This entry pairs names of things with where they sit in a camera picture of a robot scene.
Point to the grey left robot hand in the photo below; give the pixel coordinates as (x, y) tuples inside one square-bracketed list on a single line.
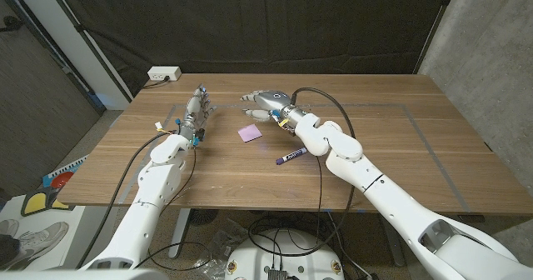
[(195, 113)]

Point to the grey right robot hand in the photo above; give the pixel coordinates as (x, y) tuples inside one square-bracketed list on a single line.
[(275, 101)]

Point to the purple sticky note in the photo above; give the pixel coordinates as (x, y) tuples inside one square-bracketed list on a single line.
[(250, 133)]

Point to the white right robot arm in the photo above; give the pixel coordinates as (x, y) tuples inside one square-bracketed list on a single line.
[(395, 205)]

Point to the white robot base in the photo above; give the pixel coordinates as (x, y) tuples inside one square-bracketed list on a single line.
[(291, 251)]

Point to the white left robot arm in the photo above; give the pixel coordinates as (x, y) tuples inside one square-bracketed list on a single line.
[(158, 180)]

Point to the purple marker with white cap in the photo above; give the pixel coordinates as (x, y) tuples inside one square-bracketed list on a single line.
[(291, 156)]

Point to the white power strip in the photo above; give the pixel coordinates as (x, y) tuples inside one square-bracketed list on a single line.
[(164, 73)]

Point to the black backdrop curtain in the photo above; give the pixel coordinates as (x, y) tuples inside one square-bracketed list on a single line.
[(266, 21)]

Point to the grey tape outline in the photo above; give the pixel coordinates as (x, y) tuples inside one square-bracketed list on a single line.
[(375, 104)]

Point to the black round floor object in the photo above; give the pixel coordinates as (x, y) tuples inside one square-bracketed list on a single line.
[(203, 216)]

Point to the white table leg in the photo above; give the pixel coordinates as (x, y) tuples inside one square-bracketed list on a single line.
[(180, 230)]

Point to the black backdrop stand pole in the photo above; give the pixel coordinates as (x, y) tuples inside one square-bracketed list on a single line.
[(435, 28), (87, 40)]

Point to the clear plastic bag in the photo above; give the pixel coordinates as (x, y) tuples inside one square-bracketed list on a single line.
[(220, 246)]

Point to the blue red printed sheet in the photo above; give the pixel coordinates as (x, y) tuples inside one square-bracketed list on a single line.
[(62, 179)]

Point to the black yellow floor mat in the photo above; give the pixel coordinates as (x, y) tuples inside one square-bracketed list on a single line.
[(37, 203)]

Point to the grey table leg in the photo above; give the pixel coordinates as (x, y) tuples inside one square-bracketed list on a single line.
[(393, 246)]

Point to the grey sneaker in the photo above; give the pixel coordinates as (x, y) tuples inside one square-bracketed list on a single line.
[(39, 240)]

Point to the white floor board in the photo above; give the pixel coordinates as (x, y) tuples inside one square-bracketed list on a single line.
[(12, 209)]

